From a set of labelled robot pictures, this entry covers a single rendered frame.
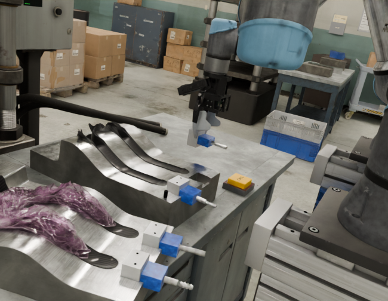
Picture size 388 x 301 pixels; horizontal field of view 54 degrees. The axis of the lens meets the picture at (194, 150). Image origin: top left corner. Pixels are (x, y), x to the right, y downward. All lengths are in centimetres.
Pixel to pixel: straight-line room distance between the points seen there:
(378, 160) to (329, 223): 12
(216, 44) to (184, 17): 708
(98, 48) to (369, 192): 510
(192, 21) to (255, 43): 773
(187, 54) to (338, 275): 721
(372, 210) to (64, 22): 139
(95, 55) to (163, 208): 475
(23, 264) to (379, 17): 103
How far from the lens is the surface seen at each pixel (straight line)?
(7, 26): 139
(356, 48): 729
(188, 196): 93
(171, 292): 113
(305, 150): 415
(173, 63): 788
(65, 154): 110
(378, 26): 120
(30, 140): 150
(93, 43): 558
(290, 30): 40
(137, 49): 817
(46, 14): 164
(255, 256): 72
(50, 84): 487
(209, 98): 116
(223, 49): 114
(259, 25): 40
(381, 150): 63
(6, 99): 144
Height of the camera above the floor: 133
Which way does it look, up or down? 21 degrees down
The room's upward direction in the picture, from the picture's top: 10 degrees clockwise
